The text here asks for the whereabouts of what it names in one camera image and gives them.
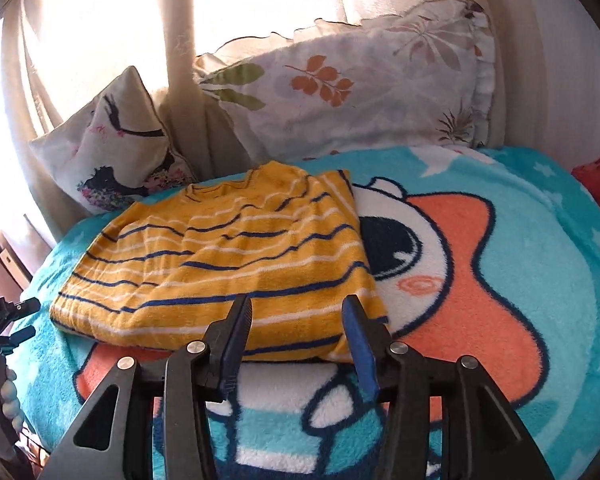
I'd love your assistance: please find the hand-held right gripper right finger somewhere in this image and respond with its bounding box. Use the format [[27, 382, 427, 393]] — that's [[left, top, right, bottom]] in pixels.
[[341, 295, 556, 480]]

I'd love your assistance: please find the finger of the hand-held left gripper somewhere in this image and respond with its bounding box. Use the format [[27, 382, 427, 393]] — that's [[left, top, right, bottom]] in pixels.
[[10, 298, 41, 317], [0, 326, 37, 357]]

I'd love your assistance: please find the person's left hand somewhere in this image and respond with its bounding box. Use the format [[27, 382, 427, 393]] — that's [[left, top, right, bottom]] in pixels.
[[1, 366, 22, 438]]

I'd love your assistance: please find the yellow striped sweater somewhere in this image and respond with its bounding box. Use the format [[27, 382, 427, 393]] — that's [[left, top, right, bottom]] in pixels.
[[50, 161, 391, 365]]

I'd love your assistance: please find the cream bird print cushion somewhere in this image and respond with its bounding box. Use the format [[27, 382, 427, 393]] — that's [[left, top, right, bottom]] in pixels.
[[29, 66, 199, 213]]

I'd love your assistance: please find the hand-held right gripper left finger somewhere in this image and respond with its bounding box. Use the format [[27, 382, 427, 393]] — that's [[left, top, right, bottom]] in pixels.
[[39, 294, 253, 480]]

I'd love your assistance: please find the beige curtain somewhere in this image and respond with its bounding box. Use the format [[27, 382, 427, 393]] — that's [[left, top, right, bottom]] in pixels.
[[0, 0, 486, 281]]

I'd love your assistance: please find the teal cartoon printed blanket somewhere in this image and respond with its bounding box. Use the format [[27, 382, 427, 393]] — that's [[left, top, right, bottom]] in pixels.
[[10, 145, 600, 480]]

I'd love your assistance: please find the white leaf print pillow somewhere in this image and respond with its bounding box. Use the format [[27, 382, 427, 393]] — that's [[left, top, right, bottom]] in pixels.
[[192, 0, 497, 162]]

